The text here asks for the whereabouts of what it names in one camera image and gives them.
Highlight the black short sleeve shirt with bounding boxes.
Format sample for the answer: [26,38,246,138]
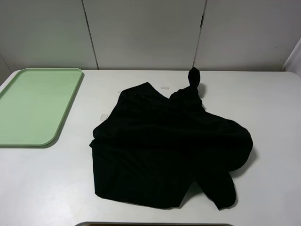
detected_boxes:
[90,68,253,210]

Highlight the light green plastic tray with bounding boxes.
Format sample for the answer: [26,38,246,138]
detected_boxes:
[0,68,84,146]

